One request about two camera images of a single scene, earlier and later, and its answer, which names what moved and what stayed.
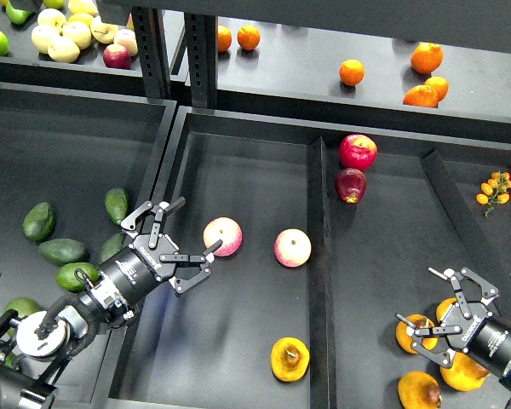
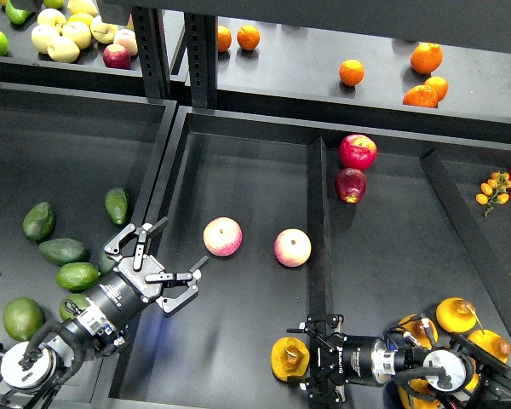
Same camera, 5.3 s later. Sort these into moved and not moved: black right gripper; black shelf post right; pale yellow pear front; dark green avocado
Moved: black right gripper
Not moved: black shelf post right; dark green avocado; pale yellow pear front
